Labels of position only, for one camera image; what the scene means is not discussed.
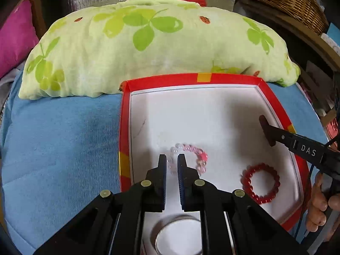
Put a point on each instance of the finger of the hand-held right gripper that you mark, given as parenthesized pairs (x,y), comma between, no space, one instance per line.
(281,138)

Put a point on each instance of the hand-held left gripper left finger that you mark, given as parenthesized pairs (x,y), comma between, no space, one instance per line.
(163,164)

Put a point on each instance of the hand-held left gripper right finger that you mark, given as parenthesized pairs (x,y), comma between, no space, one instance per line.
(181,170)

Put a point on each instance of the red cardboard box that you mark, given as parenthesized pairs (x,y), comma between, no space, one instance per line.
(212,106)

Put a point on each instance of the person's right hand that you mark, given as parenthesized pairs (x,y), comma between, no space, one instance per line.
(316,207)

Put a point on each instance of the silver metal bangle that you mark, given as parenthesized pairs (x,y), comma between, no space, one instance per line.
(170,220)

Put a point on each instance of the wooden shelf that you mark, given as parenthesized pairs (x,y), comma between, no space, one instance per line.
(305,47)

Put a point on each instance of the green clover print pillow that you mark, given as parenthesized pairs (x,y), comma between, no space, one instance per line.
(132,53)

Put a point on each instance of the light blue card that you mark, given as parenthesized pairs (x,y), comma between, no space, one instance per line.
(334,34)

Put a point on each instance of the wicker basket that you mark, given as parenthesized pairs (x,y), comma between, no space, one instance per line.
(292,2)

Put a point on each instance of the magenta cushion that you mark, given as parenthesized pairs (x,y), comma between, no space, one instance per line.
(16,37)

